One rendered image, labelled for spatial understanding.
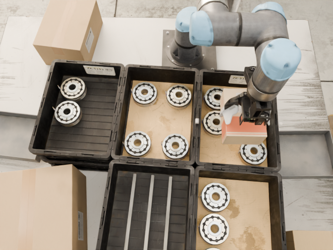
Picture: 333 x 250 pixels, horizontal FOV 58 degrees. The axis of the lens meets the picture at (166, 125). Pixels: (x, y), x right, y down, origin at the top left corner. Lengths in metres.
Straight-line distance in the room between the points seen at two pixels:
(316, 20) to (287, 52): 2.23
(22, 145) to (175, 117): 0.69
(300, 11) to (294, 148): 1.68
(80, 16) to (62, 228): 0.94
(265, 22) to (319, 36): 2.08
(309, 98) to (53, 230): 1.22
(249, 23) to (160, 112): 0.64
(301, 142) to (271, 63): 0.84
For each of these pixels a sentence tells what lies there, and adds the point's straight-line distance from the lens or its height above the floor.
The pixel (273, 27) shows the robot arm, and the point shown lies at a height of 1.43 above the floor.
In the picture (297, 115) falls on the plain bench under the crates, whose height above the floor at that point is 0.70.
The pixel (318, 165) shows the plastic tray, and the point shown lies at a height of 0.70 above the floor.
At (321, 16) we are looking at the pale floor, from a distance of 2.92.
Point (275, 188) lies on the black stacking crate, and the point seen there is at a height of 0.90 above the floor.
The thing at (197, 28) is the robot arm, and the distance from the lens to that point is 0.68.
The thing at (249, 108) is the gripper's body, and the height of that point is 1.23.
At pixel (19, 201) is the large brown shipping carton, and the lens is 1.17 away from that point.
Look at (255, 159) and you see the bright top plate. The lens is 1.17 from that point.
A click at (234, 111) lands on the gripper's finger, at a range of 0.87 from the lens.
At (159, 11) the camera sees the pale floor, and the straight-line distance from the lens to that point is 2.68.
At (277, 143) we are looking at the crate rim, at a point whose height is 0.92.
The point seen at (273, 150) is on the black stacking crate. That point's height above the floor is 0.90.
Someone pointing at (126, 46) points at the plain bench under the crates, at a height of 0.70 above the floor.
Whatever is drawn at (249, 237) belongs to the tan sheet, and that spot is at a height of 0.83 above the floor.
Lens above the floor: 1.95
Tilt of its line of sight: 67 degrees down
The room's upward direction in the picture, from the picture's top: 1 degrees counter-clockwise
